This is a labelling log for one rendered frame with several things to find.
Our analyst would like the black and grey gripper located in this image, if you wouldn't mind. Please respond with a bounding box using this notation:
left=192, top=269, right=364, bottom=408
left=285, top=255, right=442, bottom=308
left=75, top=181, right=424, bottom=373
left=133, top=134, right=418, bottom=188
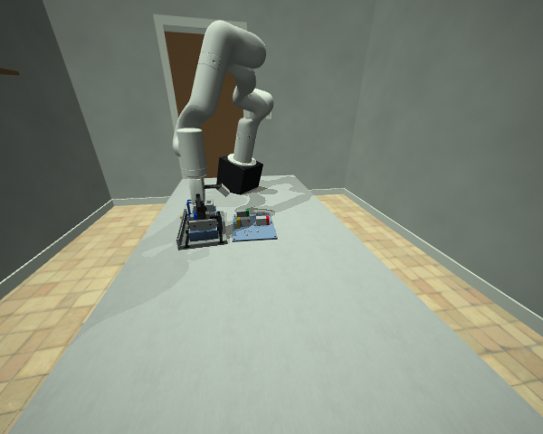
left=186, top=175, right=206, bottom=220

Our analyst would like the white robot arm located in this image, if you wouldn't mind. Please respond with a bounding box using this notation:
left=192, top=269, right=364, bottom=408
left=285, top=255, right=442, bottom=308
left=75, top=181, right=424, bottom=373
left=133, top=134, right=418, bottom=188
left=173, top=20, right=273, bottom=177

